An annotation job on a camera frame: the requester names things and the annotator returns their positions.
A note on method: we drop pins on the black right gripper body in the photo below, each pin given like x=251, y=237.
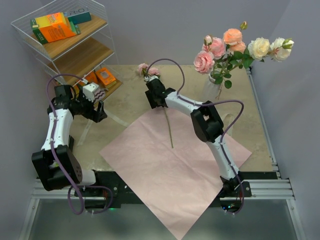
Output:
x=154, y=97

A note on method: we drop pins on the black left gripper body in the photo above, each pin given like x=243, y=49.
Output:
x=85, y=107

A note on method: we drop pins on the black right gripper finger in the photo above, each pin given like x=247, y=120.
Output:
x=150, y=99
x=160, y=102

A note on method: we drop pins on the purple pink wrapping paper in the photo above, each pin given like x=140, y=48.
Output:
x=163, y=162

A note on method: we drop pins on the beige ribbon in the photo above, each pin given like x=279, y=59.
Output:
x=125, y=124

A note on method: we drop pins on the peach two-bloom flower stem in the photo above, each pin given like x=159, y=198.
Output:
x=233, y=39

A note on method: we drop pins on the white flower stem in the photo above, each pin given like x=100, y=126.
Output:
x=279, y=50

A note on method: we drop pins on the pink two-bloom flower stem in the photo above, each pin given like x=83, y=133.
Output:
x=215, y=59

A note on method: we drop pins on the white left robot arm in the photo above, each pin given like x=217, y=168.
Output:
x=55, y=163

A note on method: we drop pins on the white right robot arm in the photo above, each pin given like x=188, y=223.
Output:
x=208, y=127

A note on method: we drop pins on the white ribbed ceramic vase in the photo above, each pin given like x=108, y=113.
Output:
x=211, y=91

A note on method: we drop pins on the zigzag patterned purple mat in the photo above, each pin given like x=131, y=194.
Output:
x=99, y=95

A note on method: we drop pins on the small orange box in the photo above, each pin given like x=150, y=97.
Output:
x=105, y=77

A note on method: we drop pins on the orange yellow carton box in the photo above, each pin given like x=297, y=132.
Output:
x=53, y=27

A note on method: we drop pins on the teal box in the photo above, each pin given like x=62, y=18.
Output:
x=79, y=15

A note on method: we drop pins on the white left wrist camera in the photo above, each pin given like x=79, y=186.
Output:
x=89, y=90

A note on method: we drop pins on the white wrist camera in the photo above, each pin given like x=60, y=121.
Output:
x=151, y=78
x=89, y=90

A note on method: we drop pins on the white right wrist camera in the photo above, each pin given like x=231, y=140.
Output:
x=151, y=78

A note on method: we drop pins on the white wire wooden shelf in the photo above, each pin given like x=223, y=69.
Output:
x=77, y=56

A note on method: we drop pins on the black mounting base rail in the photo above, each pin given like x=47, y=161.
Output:
x=257, y=185

